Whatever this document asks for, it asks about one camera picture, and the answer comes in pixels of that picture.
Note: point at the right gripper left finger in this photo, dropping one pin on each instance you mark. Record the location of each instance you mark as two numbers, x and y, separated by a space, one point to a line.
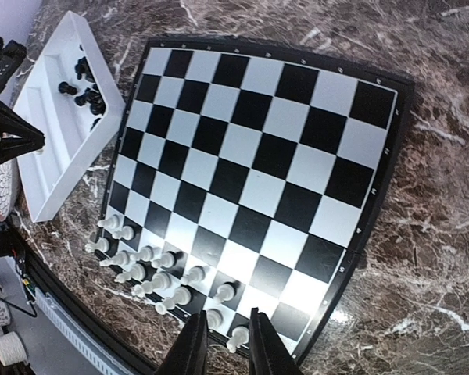
188 355

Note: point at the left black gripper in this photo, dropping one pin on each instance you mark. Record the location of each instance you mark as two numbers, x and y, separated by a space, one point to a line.
17 136

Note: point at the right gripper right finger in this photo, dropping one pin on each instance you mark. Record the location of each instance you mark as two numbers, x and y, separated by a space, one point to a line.
267 353

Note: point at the white plastic divided tray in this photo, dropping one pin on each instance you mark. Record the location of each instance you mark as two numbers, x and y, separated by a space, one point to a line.
48 176

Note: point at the white pawn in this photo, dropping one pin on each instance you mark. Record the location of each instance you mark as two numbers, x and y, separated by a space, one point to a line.
110 223
194 275
224 293
125 233
166 260

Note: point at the white rook corner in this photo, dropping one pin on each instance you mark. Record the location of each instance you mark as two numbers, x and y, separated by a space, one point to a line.
102 245

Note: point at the black white chessboard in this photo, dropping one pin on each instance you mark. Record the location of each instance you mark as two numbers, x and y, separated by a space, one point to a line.
264 164

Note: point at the pile of black chess pieces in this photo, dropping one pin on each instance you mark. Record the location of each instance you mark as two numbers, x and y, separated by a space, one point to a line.
89 96

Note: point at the floral patterned ceramic plate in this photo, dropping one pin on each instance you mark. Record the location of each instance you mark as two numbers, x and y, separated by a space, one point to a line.
9 187

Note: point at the black front rail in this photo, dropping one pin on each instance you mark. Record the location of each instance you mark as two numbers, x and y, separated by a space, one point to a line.
35 270

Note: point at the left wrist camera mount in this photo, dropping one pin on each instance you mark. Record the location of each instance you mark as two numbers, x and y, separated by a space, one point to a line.
12 56

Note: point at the white slotted cable duct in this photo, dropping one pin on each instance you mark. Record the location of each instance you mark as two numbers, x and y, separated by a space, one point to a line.
88 347

